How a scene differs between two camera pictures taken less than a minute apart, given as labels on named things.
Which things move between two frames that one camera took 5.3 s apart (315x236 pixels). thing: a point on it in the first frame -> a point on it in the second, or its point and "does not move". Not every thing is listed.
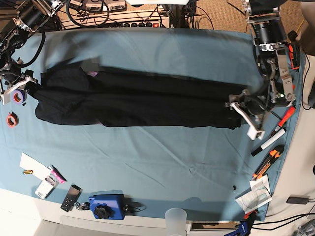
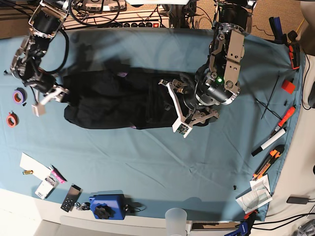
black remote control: [71, 197] does not move
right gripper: [26, 77] -> [44, 86]
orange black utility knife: [268, 162] does not move
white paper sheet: [35, 167] does not move
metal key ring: [83, 206] does not move
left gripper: [255, 105] -> [198, 112]
